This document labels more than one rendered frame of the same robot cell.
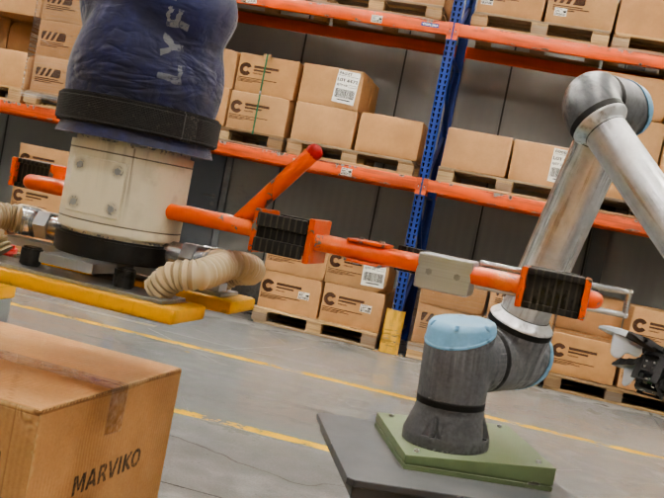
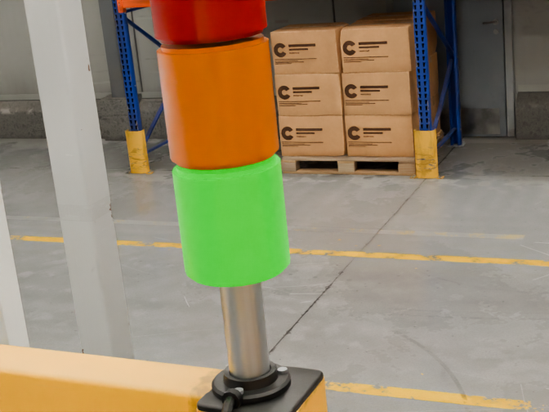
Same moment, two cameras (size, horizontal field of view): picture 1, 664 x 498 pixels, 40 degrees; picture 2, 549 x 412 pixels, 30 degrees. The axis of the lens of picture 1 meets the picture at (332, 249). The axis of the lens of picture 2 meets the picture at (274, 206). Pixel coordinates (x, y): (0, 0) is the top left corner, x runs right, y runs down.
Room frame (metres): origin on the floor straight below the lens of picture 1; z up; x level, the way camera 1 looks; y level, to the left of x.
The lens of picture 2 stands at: (0.69, 1.41, 2.33)
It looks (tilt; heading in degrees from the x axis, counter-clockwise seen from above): 17 degrees down; 13
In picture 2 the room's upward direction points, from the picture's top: 6 degrees counter-clockwise
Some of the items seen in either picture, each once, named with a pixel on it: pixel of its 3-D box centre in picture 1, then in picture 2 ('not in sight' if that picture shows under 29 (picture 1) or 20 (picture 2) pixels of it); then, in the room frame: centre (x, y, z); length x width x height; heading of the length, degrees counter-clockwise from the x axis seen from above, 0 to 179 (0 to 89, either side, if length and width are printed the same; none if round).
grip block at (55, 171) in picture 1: (44, 176); not in sight; (1.62, 0.52, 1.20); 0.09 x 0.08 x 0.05; 165
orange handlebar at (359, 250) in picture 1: (282, 229); not in sight; (1.36, 0.08, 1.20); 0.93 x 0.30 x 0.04; 75
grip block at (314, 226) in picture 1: (290, 235); not in sight; (1.23, 0.06, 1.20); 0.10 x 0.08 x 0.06; 165
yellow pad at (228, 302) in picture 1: (141, 272); not in sight; (1.39, 0.27, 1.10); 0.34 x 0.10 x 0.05; 75
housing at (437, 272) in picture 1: (446, 274); not in sight; (1.18, -0.15, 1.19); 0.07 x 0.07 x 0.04; 75
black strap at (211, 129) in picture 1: (140, 121); not in sight; (1.30, 0.30, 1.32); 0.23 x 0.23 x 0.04
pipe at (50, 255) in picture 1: (116, 246); not in sight; (1.30, 0.30, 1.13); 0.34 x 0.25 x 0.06; 75
